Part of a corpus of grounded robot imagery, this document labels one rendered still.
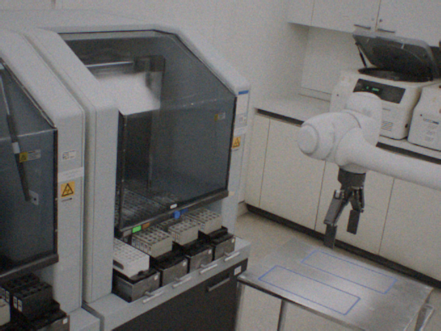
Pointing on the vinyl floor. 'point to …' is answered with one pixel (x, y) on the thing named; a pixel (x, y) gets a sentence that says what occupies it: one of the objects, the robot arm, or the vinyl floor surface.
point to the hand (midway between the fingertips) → (340, 236)
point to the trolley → (335, 289)
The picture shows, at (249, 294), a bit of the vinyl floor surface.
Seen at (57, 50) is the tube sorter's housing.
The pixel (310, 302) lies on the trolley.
